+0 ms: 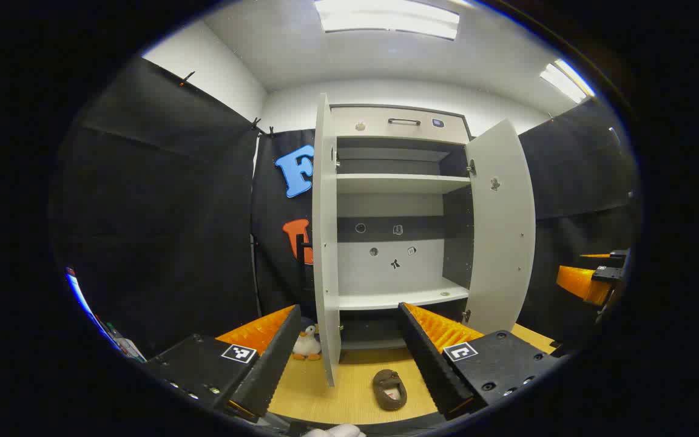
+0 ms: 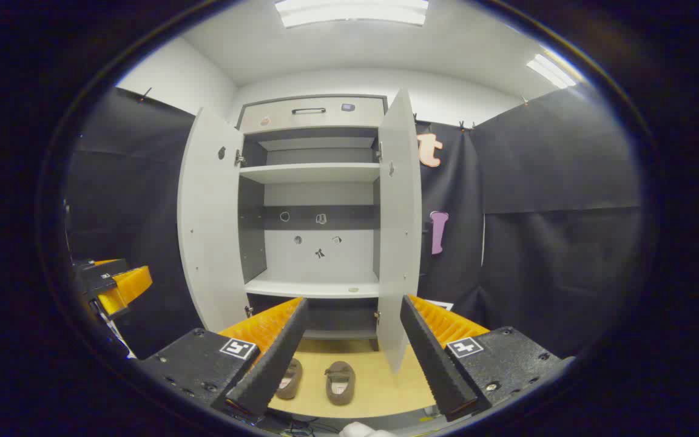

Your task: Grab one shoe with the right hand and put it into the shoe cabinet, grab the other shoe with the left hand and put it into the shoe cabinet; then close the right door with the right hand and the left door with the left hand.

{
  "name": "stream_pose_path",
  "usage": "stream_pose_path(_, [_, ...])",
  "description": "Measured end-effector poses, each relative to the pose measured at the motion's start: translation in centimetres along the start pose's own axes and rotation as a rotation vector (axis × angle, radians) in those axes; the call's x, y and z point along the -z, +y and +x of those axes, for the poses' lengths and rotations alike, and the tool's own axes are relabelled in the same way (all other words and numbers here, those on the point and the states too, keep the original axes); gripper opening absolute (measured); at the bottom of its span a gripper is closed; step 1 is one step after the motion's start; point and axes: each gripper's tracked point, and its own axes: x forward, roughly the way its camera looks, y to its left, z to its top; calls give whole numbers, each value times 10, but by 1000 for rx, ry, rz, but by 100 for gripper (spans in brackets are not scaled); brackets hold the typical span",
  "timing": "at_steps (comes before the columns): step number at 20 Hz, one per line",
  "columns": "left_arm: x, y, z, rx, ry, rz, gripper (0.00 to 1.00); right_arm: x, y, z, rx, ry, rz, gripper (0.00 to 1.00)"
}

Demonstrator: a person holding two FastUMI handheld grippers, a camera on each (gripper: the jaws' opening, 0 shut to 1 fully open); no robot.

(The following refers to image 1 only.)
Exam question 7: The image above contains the plush penguin toy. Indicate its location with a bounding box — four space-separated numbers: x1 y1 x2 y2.
292 324 323 362

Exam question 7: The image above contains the long ceiling light panel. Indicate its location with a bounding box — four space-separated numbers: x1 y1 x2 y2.
315 0 461 41

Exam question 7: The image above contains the beige cabinet drawer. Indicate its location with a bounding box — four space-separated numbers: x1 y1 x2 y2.
330 106 470 144

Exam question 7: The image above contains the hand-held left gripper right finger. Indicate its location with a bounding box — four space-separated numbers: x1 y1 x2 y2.
398 302 564 421

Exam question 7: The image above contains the brown fuzzy shoe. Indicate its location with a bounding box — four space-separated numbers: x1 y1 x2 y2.
372 368 408 412

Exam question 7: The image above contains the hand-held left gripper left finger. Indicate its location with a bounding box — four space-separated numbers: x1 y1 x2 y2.
143 303 303 424

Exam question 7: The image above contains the light grey cabinet door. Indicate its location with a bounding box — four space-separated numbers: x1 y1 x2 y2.
464 118 536 336
312 93 343 387

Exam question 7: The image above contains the grey shoe cabinet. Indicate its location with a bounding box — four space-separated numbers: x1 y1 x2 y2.
328 104 473 353

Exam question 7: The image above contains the black backdrop cloth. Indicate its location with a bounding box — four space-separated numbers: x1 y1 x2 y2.
51 58 640 360

